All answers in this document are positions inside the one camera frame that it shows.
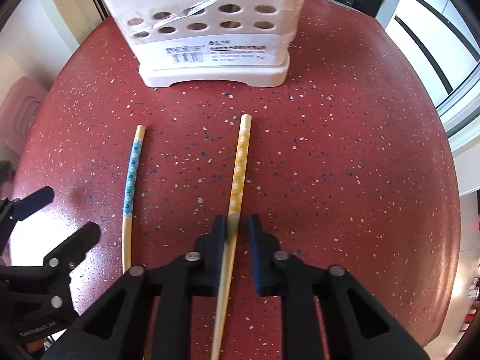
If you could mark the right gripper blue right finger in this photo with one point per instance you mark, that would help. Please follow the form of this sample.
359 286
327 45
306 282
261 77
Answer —
325 313

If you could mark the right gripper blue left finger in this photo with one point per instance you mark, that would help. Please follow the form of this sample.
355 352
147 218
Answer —
148 309

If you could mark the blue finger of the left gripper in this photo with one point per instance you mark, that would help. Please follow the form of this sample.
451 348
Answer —
13 211
71 252

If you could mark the blue patterned bamboo chopstick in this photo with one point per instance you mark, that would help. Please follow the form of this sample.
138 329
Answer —
128 202

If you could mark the yellow patterned bamboo chopstick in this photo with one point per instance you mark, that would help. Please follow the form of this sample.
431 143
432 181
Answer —
232 228

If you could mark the pink plastic stool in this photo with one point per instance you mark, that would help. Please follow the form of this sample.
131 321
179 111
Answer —
18 111

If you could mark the white plastic utensil holder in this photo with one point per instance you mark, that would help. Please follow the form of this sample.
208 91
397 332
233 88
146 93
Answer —
175 41

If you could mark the white refrigerator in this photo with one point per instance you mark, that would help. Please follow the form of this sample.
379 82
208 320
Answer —
437 43

